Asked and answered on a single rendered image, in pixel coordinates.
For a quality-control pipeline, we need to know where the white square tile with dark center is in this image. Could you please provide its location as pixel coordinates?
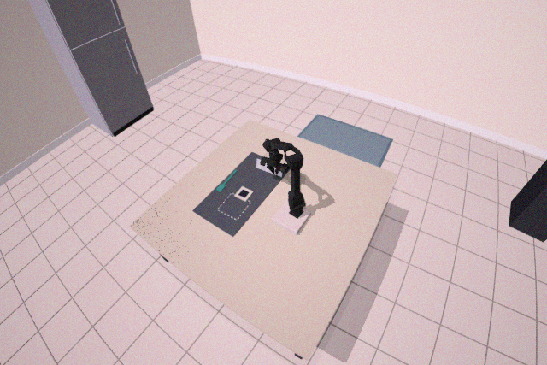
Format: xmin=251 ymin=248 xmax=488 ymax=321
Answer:
xmin=235 ymin=187 xmax=253 ymax=202

